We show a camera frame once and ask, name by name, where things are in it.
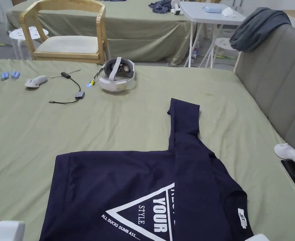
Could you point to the grey bunched garment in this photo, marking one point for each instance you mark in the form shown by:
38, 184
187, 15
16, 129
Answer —
258, 26

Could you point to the dark blue printed shirt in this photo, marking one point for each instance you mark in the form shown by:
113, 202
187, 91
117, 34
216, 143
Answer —
127, 183

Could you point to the white VR headset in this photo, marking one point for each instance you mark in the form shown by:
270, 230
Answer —
117, 75

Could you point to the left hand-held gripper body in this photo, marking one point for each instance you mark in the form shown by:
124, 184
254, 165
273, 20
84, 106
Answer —
8, 232

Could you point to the dark grey crumpled garment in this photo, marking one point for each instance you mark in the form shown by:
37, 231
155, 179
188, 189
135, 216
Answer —
160, 6

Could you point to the grey padded headboard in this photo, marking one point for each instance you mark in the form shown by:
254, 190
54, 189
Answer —
275, 75

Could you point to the spare hand-held gripper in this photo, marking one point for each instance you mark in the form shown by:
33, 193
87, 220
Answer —
175, 7

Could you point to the white hand controller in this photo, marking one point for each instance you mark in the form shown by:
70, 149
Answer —
35, 81
290, 153

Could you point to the plastic bottle with red label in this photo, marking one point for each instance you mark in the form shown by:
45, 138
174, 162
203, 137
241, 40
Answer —
194, 54

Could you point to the bed with pale green sheet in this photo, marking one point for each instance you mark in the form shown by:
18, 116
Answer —
127, 25
112, 120

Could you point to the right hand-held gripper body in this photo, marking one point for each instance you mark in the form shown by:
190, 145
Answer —
262, 238

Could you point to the pale blue battery pack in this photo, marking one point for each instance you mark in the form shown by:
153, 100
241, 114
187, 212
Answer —
15, 74
5, 75

